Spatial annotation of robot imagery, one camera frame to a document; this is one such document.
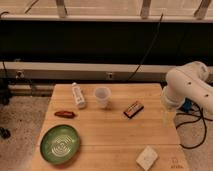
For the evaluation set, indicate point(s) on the white plastic bottle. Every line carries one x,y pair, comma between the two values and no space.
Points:
78,96

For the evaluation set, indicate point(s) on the black object on floor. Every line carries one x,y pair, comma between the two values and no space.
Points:
4,133

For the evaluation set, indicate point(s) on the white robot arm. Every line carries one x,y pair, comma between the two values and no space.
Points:
186,81

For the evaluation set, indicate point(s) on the grey metal wall rail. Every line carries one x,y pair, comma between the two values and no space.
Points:
87,71

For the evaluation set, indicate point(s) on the black and orange box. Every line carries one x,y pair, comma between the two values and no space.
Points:
133,109

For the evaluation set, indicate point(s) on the translucent plastic cup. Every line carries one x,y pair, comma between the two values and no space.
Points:
102,95

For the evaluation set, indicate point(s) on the white sponge block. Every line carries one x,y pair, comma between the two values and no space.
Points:
147,158

